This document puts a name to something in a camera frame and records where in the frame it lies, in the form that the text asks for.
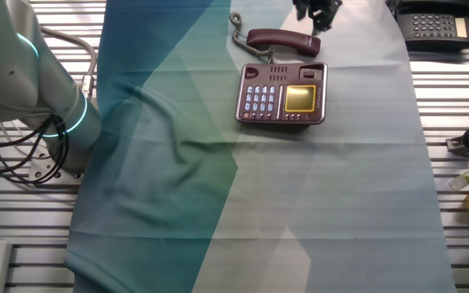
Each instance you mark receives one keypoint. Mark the maroon telephone handset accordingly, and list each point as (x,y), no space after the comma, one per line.
(283,40)

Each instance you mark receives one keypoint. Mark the grey robot base conduit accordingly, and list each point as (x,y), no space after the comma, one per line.
(90,61)

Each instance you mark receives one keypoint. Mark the black desk telephone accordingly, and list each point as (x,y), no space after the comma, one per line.
(438,26)

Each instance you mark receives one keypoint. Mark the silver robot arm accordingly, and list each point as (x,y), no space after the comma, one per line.
(18,77)

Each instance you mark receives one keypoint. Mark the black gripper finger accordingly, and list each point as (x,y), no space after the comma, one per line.
(326,14)
(301,9)

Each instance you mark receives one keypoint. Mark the maroon telephone base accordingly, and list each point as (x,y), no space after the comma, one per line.
(263,97)

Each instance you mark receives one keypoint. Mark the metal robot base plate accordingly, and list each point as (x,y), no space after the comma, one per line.
(41,173)

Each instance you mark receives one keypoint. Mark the blue green patterned tablecloth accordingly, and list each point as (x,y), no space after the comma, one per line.
(259,183)

